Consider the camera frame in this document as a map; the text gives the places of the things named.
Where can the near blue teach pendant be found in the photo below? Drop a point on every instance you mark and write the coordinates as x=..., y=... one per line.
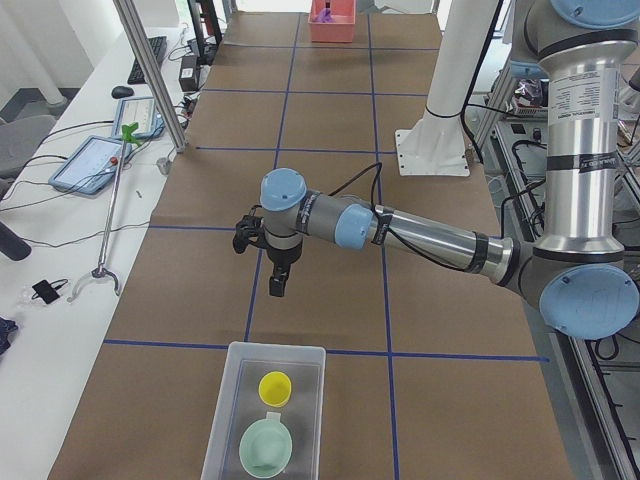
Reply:
x=90, y=167

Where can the mint green bowl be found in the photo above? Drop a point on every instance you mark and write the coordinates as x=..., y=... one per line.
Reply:
x=265, y=447

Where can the blue teach pendant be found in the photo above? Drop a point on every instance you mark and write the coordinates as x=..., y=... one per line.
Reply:
x=90, y=167
x=141, y=110

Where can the pink plastic bin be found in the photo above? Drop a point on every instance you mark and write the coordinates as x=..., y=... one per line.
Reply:
x=342, y=30

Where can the black computer mouse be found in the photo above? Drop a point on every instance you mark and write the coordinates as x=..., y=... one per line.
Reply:
x=120, y=91

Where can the green handled reacher grabber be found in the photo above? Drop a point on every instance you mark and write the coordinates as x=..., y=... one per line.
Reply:
x=101, y=273

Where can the purple microfiber cloth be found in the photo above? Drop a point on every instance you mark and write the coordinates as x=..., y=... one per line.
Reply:
x=324, y=16

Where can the black power adapter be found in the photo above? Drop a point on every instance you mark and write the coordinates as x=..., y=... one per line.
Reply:
x=189, y=74

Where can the aluminium frame post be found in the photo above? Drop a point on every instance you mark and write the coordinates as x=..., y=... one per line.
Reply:
x=141, y=48

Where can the clear plastic storage box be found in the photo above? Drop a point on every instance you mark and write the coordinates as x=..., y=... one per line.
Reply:
x=239, y=405

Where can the far blue teach pendant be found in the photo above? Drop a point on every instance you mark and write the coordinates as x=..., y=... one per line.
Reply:
x=141, y=110

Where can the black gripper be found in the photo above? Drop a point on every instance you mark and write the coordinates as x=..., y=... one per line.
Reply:
x=283, y=256

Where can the yellow plastic cup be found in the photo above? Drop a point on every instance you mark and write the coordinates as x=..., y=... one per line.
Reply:
x=275, y=389

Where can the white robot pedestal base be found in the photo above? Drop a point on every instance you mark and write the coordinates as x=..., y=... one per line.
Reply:
x=435, y=146

